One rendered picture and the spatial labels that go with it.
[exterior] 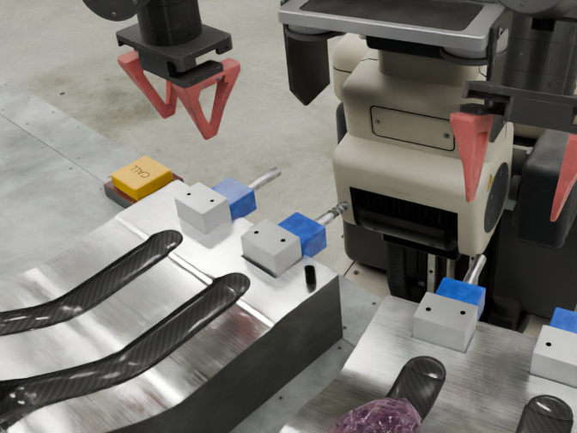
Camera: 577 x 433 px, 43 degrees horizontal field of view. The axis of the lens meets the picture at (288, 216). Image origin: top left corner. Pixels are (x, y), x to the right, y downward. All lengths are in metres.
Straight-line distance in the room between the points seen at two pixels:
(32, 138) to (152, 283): 0.54
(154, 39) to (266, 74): 2.40
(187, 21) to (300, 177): 1.77
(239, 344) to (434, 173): 0.44
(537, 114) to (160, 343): 0.38
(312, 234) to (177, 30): 0.24
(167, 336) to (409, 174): 0.45
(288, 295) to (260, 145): 1.93
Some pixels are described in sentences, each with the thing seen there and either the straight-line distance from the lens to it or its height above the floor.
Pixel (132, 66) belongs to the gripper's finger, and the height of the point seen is 1.07.
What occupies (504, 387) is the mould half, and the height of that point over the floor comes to 0.85.
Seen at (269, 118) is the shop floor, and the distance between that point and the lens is 2.77.
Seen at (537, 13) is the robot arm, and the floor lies 1.17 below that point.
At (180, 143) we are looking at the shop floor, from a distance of 2.71.
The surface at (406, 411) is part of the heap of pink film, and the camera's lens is 0.62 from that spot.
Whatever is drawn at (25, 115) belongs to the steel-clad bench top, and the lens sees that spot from 1.32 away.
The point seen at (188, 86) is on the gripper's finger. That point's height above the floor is 1.08.
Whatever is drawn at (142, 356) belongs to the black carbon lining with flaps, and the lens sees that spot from 0.70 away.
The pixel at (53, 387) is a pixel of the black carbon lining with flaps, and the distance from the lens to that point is 0.66.
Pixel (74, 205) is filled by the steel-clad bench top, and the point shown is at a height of 0.80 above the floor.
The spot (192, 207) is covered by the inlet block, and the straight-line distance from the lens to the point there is 0.79.
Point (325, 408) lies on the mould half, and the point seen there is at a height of 0.88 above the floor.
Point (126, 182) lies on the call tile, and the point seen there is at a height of 0.84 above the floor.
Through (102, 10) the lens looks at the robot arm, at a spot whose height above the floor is 1.16.
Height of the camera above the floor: 1.38
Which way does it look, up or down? 37 degrees down
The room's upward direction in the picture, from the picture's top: 7 degrees counter-clockwise
